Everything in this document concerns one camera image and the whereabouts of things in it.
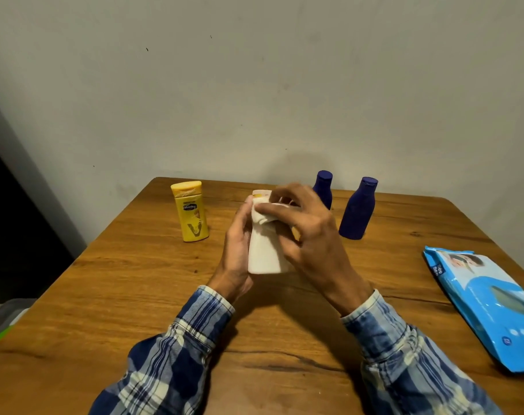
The person's left hand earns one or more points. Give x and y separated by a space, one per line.
236 259

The person's right hand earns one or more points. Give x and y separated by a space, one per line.
320 254

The white bottle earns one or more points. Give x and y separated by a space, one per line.
264 254

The white wet wipe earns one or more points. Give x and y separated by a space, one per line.
262 216

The dark blue bottle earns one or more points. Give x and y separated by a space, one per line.
323 185
357 216

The yellow bottle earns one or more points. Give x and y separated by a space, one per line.
190 216

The blue wet wipes pack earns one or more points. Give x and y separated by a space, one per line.
482 302

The person's left forearm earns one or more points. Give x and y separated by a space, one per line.
167 363

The person's right forearm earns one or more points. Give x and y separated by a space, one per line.
413 363

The wooden table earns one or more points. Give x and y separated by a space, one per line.
93 298

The grey plastic box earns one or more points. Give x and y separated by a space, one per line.
2 317

